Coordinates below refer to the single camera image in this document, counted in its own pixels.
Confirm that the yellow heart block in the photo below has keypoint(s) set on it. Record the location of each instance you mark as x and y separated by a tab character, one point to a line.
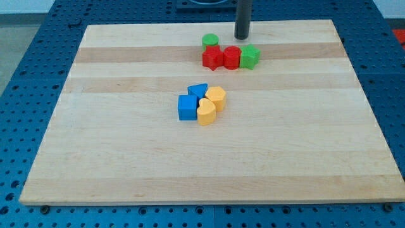
206	112

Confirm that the blue cube block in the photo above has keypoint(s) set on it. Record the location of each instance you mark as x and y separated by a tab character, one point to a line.
187	107

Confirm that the blue triangle block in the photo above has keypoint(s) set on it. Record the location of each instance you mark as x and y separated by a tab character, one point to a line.
198	90

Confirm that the yellow hexagon block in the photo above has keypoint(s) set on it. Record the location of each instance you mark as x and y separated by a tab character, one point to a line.
218	96

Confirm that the red star block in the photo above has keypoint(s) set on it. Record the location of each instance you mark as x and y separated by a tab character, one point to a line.
212	57

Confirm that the red cylinder block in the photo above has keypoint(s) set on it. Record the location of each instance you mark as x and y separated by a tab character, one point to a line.
231	57

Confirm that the green cylinder block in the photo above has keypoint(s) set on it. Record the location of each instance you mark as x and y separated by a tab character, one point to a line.
209	40

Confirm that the light wooden board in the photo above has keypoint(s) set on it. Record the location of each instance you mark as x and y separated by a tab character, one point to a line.
297	128

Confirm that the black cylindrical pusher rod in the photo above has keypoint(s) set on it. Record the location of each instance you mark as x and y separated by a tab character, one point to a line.
243	19

